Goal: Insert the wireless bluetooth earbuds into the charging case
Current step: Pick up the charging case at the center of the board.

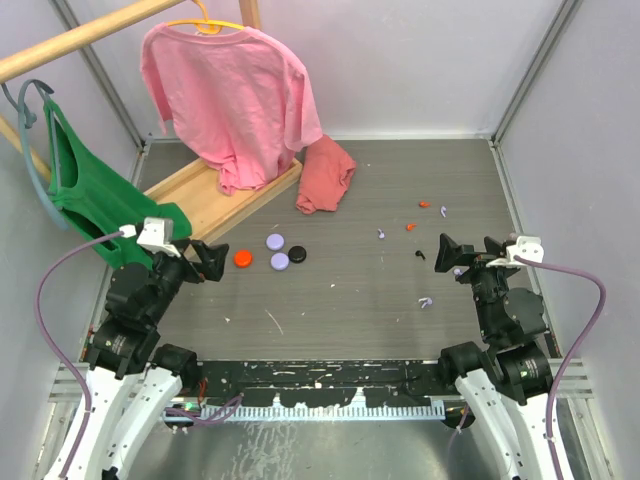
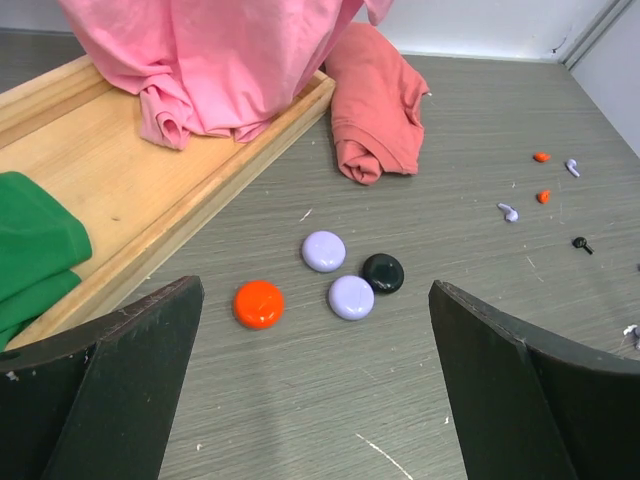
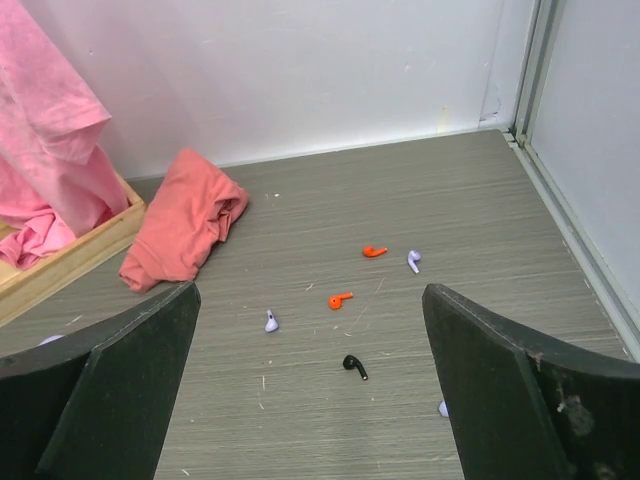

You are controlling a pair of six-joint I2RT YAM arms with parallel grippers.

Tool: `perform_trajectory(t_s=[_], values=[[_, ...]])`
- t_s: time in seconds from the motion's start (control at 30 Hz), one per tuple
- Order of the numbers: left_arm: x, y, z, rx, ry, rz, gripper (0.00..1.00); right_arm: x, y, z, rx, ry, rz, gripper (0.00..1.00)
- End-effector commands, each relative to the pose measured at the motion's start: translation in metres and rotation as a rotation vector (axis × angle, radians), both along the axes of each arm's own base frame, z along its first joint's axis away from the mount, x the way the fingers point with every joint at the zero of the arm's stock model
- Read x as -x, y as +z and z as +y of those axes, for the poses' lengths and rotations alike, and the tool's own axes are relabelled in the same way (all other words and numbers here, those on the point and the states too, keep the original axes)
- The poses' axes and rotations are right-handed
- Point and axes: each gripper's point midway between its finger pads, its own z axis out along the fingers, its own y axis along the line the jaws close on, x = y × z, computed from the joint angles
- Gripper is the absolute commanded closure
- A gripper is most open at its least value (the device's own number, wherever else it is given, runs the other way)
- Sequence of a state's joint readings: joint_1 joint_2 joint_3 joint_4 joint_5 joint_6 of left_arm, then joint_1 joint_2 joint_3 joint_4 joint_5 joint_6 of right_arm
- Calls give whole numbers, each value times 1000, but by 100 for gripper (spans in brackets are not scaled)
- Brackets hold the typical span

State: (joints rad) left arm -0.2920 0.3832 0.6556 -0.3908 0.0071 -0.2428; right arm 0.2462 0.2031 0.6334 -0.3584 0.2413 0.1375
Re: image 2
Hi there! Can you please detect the lilac earbud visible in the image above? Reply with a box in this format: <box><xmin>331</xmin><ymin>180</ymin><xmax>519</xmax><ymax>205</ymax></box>
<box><xmin>623</xmin><ymin>324</ymin><xmax>640</xmax><ymax>350</ymax></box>
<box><xmin>497</xmin><ymin>203</ymin><xmax>519</xmax><ymax>223</ymax></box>
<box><xmin>565</xmin><ymin>158</ymin><xmax>580</xmax><ymax>178</ymax></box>

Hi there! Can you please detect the black earbud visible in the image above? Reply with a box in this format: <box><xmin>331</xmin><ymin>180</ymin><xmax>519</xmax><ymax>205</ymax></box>
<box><xmin>572</xmin><ymin>236</ymin><xmax>594</xmax><ymax>255</ymax></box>

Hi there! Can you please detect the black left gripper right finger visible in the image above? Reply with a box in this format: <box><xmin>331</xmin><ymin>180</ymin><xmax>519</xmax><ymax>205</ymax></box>
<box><xmin>429</xmin><ymin>281</ymin><xmax>639</xmax><ymax>479</ymax></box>

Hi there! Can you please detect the orange earbud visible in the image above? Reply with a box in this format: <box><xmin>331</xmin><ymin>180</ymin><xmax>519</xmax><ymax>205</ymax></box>
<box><xmin>536</xmin><ymin>190</ymin><xmax>551</xmax><ymax>204</ymax></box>
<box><xmin>533</xmin><ymin>152</ymin><xmax>551</xmax><ymax>163</ymax></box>

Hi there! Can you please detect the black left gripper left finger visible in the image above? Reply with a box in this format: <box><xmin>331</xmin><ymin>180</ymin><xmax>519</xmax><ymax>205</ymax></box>
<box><xmin>1</xmin><ymin>276</ymin><xmax>204</xmax><ymax>480</ymax></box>

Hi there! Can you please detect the salmon folded shirt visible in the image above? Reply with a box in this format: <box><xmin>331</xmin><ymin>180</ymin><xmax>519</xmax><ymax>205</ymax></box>
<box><xmin>325</xmin><ymin>23</ymin><xmax>429</xmax><ymax>185</ymax></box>

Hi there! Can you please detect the green tank top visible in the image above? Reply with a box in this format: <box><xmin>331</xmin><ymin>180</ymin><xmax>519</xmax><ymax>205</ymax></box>
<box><xmin>1</xmin><ymin>172</ymin><xmax>92</xmax><ymax>347</ymax></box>

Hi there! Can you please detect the lilac earbud case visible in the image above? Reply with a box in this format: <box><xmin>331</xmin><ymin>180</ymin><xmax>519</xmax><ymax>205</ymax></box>
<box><xmin>328</xmin><ymin>275</ymin><xmax>375</xmax><ymax>321</ymax></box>
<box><xmin>301</xmin><ymin>230</ymin><xmax>346</xmax><ymax>273</ymax></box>

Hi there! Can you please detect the orange earbud case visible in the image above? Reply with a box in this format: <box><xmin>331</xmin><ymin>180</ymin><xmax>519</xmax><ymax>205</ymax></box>
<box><xmin>233</xmin><ymin>280</ymin><xmax>285</xmax><ymax>330</ymax></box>

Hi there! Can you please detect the black earbud case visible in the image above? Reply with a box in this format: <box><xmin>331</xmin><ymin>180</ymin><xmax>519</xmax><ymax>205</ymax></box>
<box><xmin>361</xmin><ymin>253</ymin><xmax>405</xmax><ymax>294</ymax></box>

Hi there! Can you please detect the pink t-shirt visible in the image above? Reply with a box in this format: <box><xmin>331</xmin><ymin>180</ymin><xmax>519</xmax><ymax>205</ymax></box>
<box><xmin>60</xmin><ymin>0</ymin><xmax>391</xmax><ymax>150</ymax></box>

